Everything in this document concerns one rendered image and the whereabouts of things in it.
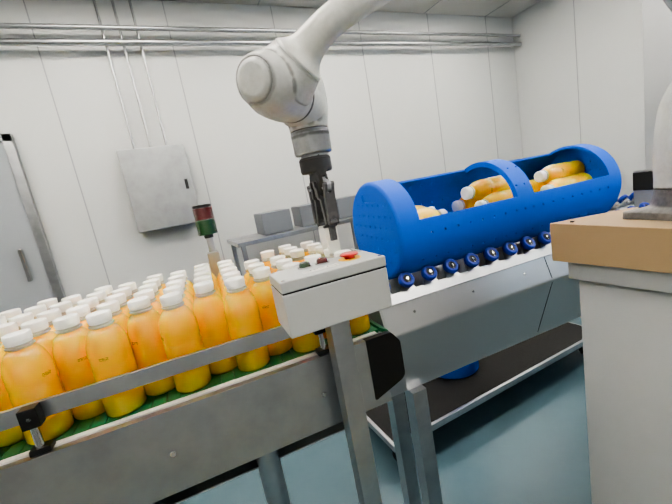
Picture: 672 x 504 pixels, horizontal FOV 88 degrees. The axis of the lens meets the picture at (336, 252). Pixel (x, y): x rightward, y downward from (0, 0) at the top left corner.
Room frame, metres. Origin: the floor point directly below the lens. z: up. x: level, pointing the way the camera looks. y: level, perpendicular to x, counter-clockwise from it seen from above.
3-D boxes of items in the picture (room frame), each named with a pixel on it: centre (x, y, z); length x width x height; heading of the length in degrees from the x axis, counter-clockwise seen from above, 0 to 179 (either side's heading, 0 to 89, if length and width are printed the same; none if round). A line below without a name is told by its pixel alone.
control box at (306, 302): (0.64, 0.02, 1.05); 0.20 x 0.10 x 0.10; 110
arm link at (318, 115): (0.84, 0.01, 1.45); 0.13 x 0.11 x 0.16; 162
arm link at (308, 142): (0.85, 0.01, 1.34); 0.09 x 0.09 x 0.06
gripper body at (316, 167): (0.85, 0.01, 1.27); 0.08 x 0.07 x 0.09; 20
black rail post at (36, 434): (0.53, 0.53, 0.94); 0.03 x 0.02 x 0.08; 110
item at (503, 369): (1.84, -0.67, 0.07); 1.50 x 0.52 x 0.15; 114
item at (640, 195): (1.44, -1.32, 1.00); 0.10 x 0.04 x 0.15; 20
